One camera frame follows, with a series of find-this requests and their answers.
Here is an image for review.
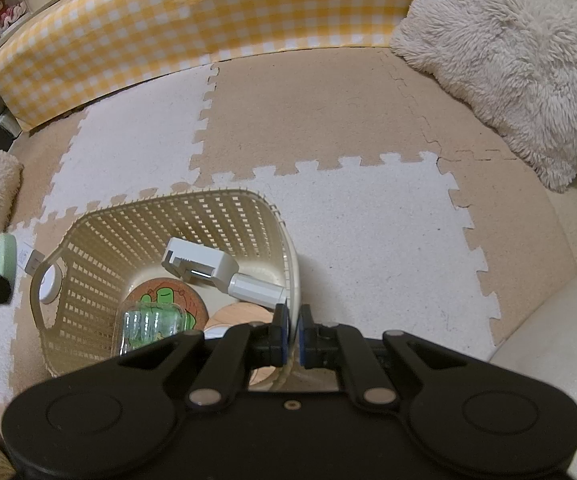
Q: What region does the round wooden coaster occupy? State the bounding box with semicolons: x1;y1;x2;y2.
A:
207;301;278;328

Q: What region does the white round disc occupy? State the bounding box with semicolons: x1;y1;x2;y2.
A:
38;265;66;306

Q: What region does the white padded seat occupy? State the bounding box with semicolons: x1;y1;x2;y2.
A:
489;255;577;480

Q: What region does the beige plastic basket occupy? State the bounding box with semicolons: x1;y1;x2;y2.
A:
30;187;302;393

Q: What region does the cork cactus coaster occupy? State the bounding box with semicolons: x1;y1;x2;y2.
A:
127;277;210;333

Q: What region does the clear plastic case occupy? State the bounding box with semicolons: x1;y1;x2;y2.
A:
110;305;194;358

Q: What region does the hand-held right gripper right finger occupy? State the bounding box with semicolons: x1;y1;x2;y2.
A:
299;304;472;406

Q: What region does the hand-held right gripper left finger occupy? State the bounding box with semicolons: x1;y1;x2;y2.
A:
108;304;290;407

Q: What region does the white charger plug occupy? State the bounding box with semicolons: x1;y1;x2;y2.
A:
16;245;45;277

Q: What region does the beige plastic handle housing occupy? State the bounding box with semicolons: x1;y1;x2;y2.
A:
161;237;288;309

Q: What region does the foam puzzle floor mat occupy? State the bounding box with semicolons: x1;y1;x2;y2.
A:
0;47;577;411

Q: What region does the light green round disc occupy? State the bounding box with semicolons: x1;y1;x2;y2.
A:
0;232;19;278

